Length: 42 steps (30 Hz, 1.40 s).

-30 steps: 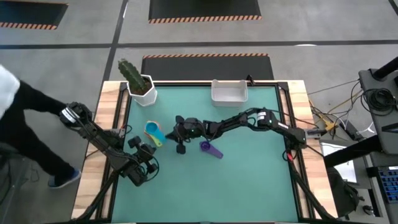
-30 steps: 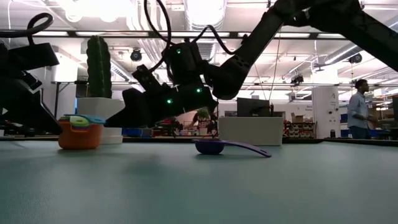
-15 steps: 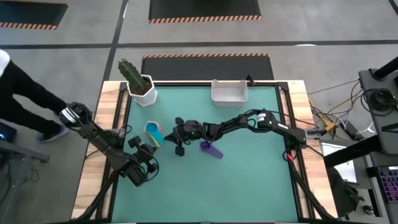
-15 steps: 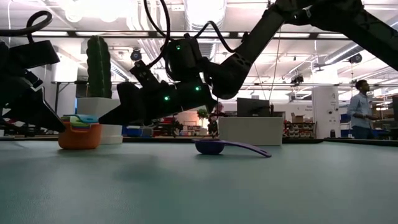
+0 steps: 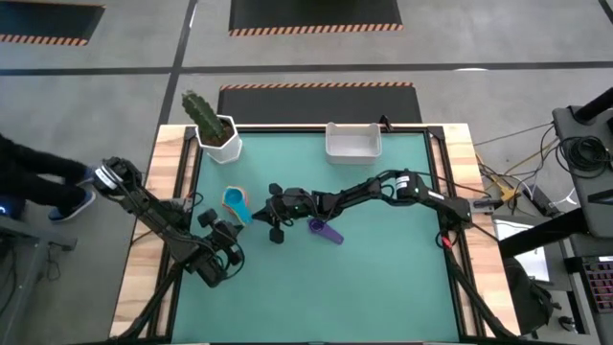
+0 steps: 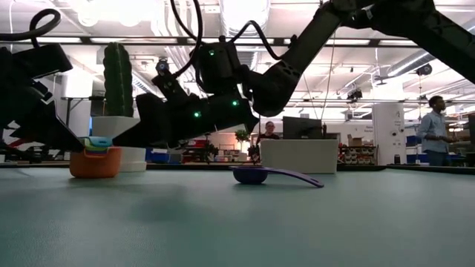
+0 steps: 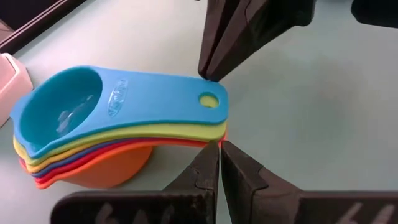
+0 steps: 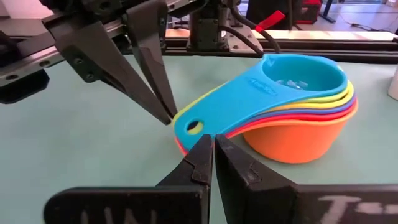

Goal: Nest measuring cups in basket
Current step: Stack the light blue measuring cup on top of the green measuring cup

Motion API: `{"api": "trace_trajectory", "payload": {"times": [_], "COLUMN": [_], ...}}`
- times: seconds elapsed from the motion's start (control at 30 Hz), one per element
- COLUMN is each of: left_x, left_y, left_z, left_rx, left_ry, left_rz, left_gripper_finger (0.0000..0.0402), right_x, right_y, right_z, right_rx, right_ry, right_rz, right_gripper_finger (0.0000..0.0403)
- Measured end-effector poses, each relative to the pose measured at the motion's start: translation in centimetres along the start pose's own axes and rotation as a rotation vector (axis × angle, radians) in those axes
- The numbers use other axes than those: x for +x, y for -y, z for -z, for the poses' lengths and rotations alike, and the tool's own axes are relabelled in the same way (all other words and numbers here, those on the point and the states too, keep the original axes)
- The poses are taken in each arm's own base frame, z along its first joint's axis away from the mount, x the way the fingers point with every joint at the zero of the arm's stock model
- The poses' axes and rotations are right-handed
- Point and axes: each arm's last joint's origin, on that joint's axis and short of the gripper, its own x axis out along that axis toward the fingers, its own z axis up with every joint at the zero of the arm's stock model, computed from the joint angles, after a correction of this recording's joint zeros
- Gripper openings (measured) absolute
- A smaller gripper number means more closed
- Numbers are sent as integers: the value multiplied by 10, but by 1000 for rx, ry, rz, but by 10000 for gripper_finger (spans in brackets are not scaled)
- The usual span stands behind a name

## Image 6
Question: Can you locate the black computer monitor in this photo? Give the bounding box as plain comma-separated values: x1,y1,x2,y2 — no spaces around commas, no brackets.
282,116,323,140

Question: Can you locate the green cactus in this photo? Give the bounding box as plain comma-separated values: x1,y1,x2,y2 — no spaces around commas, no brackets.
102,42,134,118

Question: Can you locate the purple measuring cup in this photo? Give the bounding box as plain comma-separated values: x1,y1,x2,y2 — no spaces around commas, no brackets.
229,165,325,188

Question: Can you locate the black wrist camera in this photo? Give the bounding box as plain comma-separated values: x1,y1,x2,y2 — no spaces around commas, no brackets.
10,43,74,81
151,70,192,100

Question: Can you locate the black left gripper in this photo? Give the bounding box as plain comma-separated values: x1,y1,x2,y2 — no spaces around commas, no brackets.
0,51,85,153

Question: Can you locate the dark shelving unit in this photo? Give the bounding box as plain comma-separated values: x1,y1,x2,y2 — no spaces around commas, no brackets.
339,144,378,165

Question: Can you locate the teal measuring cup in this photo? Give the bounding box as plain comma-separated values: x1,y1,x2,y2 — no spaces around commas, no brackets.
79,136,114,147

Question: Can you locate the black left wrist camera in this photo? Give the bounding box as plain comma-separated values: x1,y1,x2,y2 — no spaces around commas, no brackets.
10,43,74,81

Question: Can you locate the white round pillar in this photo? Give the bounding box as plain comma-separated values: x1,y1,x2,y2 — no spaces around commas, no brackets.
373,102,407,166

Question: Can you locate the orange measuring cup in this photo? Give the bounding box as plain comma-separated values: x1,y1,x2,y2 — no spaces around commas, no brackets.
69,146,122,179

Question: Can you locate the white hexagonal planter pot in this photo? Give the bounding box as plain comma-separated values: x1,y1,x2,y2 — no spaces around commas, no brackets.
91,116,148,173

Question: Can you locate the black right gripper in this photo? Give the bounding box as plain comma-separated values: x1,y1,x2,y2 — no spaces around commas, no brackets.
112,92,235,148

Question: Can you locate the person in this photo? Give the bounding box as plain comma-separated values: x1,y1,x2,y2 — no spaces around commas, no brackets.
416,95,460,167
255,121,281,141

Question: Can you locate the blue storage bin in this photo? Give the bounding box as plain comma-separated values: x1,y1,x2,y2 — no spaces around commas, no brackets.
145,148,171,164

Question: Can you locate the black right camera cable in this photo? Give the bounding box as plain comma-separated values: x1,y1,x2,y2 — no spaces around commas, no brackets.
170,0,283,81

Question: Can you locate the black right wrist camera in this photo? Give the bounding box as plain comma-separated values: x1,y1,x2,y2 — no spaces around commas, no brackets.
151,70,192,100

